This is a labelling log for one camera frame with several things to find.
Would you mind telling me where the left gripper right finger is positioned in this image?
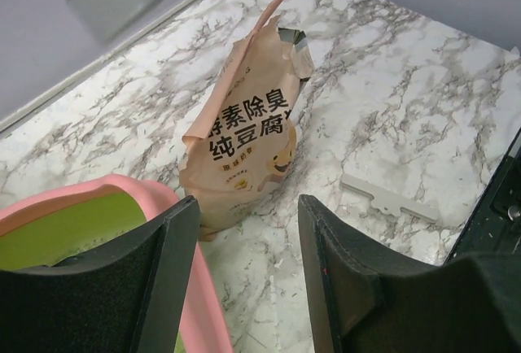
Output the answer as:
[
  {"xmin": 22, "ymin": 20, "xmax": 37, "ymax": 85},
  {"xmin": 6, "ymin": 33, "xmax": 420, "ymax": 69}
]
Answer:
[{"xmin": 298, "ymin": 194, "xmax": 520, "ymax": 352}]

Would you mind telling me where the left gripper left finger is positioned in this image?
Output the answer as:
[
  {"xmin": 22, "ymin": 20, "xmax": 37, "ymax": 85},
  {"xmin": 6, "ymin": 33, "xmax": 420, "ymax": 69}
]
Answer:
[{"xmin": 1, "ymin": 196, "xmax": 200, "ymax": 352}]

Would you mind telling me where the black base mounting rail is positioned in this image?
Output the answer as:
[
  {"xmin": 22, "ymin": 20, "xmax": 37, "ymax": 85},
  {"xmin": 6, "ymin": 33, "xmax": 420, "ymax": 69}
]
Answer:
[{"xmin": 446, "ymin": 134, "xmax": 520, "ymax": 262}]

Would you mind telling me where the beige cat litter bag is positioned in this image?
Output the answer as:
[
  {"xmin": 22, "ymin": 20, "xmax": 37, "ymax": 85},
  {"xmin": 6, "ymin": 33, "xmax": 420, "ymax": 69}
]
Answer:
[{"xmin": 179, "ymin": 0, "xmax": 314, "ymax": 241}]

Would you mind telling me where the clear bag sealing clip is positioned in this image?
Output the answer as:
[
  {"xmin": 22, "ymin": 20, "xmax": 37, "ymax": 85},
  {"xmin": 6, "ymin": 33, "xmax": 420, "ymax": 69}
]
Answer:
[{"xmin": 339, "ymin": 173, "xmax": 439, "ymax": 223}]

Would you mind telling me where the pink litter box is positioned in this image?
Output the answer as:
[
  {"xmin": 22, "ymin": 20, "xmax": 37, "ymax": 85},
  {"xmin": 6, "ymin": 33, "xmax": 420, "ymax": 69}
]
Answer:
[{"xmin": 1, "ymin": 174, "xmax": 233, "ymax": 352}]

